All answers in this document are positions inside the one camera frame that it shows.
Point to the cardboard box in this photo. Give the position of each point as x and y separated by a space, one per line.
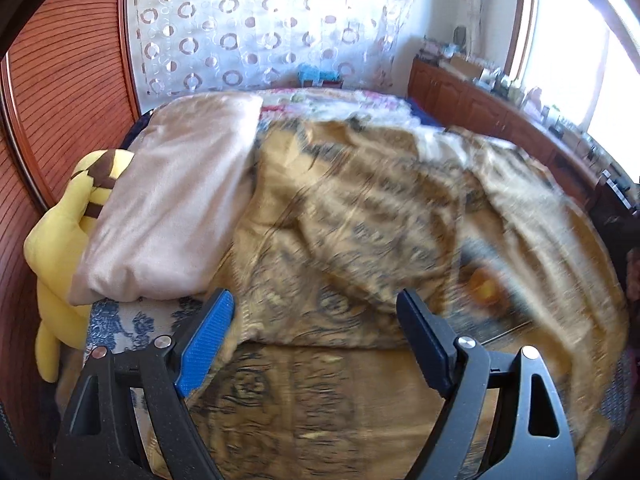
460 66

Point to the beige pillow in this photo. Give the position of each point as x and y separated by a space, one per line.
165 185

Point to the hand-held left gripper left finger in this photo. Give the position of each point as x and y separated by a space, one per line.
207 340

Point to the yellow plush toy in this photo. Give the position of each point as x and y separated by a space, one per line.
55 240

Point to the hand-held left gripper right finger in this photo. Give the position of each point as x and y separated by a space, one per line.
425 340

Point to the window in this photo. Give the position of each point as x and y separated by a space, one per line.
565 60

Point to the golden paisley cloth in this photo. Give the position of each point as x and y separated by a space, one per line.
350 210

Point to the blue floral bed sheet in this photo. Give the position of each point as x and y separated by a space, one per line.
130 320

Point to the pink floral quilt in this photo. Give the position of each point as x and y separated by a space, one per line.
340 102

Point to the sheer circle-patterned curtain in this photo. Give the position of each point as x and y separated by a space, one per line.
250 25

